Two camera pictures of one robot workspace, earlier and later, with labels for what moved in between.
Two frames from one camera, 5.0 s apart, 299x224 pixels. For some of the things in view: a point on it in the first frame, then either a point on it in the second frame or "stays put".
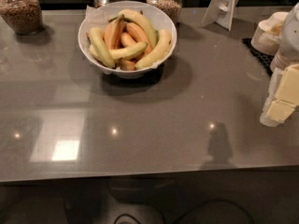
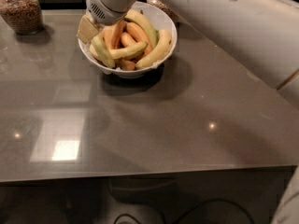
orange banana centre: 136,33 stays put
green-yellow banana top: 135,16 stays put
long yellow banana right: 161,51 stays put
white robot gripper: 290,39 -> 107,7
